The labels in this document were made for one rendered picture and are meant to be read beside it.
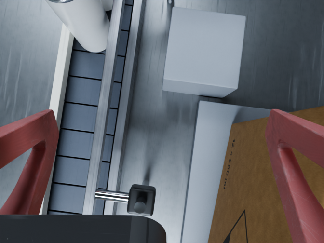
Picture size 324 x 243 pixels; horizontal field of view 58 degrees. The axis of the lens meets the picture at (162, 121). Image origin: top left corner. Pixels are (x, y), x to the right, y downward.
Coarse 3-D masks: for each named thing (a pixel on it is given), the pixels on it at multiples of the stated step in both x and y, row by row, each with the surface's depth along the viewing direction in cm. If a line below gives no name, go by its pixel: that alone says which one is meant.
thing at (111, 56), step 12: (120, 0) 34; (120, 12) 34; (120, 24) 34; (108, 36) 34; (108, 48) 34; (108, 60) 34; (108, 72) 34; (108, 84) 34; (108, 96) 34; (108, 108) 34; (96, 120) 34; (96, 132) 33; (96, 144) 33; (96, 156) 33; (96, 168) 33; (96, 180) 33; (84, 204) 33
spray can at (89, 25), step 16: (48, 0) 27; (64, 0) 26; (80, 0) 27; (96, 0) 30; (64, 16) 30; (80, 16) 30; (96, 16) 32; (80, 32) 34; (96, 32) 35; (96, 48) 40
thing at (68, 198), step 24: (72, 48) 42; (120, 48) 42; (72, 72) 42; (96, 72) 42; (120, 72) 42; (72, 96) 42; (96, 96) 42; (72, 120) 42; (72, 144) 41; (72, 168) 41; (72, 192) 41
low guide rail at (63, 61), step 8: (64, 32) 39; (64, 40) 39; (72, 40) 40; (64, 48) 39; (64, 56) 39; (56, 64) 39; (64, 64) 39; (56, 72) 38; (64, 72) 39; (56, 80) 38; (64, 80) 39; (56, 88) 38; (64, 88) 40; (56, 96) 38; (64, 96) 40; (56, 104) 38; (56, 112) 38; (56, 120) 38; (48, 184) 38; (48, 192) 39; (48, 200) 39
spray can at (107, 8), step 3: (102, 0) 39; (105, 0) 39; (108, 0) 39; (111, 0) 40; (102, 3) 40; (105, 3) 40; (108, 3) 40; (111, 3) 41; (105, 6) 41; (108, 6) 41; (111, 6) 41; (105, 9) 42; (108, 9) 42; (111, 9) 42
